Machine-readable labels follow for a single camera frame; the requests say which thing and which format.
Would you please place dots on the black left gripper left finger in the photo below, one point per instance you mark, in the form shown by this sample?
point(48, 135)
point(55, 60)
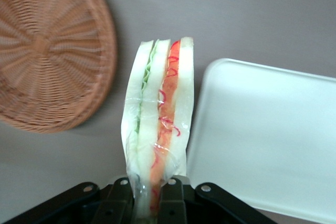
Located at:
point(115, 203)

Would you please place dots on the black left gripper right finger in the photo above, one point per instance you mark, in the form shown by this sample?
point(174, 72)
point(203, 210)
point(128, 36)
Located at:
point(173, 203)

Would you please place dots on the triangle sandwich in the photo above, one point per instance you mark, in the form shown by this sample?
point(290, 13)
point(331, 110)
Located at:
point(157, 103)

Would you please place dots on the round brown wicker basket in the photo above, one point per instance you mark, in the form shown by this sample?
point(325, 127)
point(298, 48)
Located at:
point(47, 51)

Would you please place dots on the cream plastic tray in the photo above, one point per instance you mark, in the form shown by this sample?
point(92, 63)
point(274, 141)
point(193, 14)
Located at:
point(262, 129)

